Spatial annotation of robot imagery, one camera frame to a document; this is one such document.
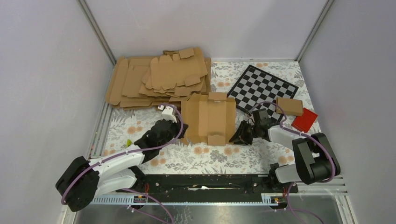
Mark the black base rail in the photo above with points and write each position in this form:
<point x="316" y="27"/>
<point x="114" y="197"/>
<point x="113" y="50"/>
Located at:
<point x="248" y="183"/>

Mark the stack of cardboard blanks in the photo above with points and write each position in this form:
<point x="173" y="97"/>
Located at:
<point x="146" y="81"/>

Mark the brown cardboard box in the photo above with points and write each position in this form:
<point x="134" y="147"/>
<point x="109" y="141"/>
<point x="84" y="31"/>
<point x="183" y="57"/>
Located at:
<point x="211" y="118"/>

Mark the floral table mat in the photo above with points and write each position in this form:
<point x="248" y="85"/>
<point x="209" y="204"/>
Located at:
<point x="200" y="158"/>

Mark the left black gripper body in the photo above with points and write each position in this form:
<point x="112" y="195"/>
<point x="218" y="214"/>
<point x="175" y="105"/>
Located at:
<point x="175" y="130"/>

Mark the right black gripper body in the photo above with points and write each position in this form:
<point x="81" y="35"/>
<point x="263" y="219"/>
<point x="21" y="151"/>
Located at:
<point x="255" y="132"/>

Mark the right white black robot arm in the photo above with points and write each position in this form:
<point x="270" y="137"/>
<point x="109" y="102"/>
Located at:
<point x="314" y="157"/>

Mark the perforated metal cable tray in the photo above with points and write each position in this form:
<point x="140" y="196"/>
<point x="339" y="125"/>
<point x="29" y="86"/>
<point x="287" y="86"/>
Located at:
<point x="200" y="197"/>

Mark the red box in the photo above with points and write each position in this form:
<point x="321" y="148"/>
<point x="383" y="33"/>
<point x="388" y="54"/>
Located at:
<point x="304" y="122"/>

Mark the black white checkerboard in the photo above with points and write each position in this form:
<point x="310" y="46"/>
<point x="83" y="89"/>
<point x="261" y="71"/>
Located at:
<point x="256" y="85"/>

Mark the folded small cardboard box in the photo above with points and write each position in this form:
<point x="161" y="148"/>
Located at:
<point x="289" y="106"/>

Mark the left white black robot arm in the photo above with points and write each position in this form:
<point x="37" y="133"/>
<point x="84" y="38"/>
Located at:
<point x="85" y="179"/>

